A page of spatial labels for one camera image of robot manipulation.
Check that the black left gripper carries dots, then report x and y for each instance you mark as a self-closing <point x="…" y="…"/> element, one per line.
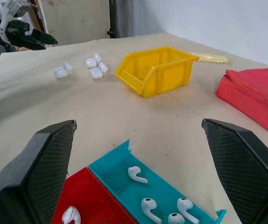
<point x="16" y="28"/>

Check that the yellow plastic bag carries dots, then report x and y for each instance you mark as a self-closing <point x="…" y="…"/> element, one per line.
<point x="211" y="58"/>

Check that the teal plastic tray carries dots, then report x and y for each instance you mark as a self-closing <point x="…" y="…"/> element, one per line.
<point x="124" y="186"/>

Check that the wooden board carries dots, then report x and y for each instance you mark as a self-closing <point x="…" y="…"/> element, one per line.
<point x="78" y="18"/>

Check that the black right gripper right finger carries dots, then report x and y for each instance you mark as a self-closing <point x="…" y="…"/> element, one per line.
<point x="248" y="177"/>

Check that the red plastic tray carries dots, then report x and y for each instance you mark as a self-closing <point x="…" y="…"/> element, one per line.
<point x="89" y="193"/>

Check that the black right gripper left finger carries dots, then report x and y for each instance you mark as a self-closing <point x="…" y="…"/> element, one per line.
<point x="19" y="186"/>

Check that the yellow tray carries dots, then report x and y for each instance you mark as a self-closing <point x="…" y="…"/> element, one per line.
<point x="171" y="77"/>

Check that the black stand pole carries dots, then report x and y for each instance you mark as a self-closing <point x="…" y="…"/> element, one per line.
<point x="112" y="14"/>

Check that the white earbud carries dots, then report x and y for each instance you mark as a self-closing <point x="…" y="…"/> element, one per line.
<point x="134" y="172"/>
<point x="176" y="219"/>
<point x="72" y="217"/>
<point x="185" y="205"/>
<point x="148" y="205"/>

